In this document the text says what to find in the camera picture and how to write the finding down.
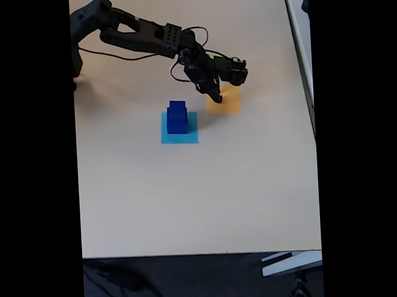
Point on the medium blue cube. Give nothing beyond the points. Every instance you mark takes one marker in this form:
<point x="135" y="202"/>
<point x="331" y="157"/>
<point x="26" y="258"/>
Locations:
<point x="178" y="108"/>

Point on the orange paper square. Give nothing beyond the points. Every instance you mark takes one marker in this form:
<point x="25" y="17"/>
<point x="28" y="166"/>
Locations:
<point x="229" y="105"/>

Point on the light blue paper square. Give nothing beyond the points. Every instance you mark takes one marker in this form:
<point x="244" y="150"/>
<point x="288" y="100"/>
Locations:
<point x="193" y="137"/>

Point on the large blue cube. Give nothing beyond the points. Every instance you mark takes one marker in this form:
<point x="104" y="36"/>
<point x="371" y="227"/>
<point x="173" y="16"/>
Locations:
<point x="177" y="126"/>

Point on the dark blue object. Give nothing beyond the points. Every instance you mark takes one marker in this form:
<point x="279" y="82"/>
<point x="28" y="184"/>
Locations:
<point x="305" y="3"/>

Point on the white table foot bar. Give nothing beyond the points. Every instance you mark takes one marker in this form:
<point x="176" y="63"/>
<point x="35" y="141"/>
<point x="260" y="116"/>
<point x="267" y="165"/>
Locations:
<point x="291" y="265"/>

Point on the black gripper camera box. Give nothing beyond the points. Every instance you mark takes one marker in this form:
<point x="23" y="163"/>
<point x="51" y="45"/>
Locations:
<point x="236" y="74"/>

